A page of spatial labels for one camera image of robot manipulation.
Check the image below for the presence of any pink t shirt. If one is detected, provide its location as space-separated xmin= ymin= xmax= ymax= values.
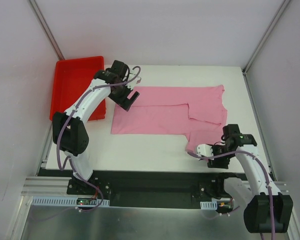
xmin=111 ymin=85 xmax=228 ymax=152

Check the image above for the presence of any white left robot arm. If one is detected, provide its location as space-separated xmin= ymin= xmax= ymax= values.
xmin=52 ymin=60 xmax=141 ymax=195

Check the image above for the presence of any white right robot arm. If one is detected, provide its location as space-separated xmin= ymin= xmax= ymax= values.
xmin=203 ymin=124 xmax=293 ymax=235

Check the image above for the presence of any red plastic bin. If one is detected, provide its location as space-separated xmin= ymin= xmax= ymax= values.
xmin=49 ymin=56 xmax=105 ymax=120

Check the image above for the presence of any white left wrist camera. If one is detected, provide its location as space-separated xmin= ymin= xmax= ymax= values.
xmin=126 ymin=72 xmax=142 ymax=91

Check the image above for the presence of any right white cable duct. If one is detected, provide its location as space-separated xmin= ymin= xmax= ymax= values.
xmin=200 ymin=201 xmax=218 ymax=211

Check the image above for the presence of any white cable duct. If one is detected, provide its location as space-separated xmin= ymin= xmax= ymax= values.
xmin=200 ymin=201 xmax=218 ymax=211
xmin=32 ymin=196 xmax=110 ymax=208

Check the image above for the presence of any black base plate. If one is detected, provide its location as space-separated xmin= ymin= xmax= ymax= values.
xmin=66 ymin=170 xmax=246 ymax=209

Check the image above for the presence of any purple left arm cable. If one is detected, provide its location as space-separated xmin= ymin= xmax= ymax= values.
xmin=55 ymin=65 xmax=142 ymax=213

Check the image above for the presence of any left aluminium corner post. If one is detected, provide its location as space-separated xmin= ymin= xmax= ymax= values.
xmin=28 ymin=0 xmax=65 ymax=61

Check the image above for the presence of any left white cable duct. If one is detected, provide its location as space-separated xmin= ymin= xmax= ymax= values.
xmin=32 ymin=196 xmax=110 ymax=208

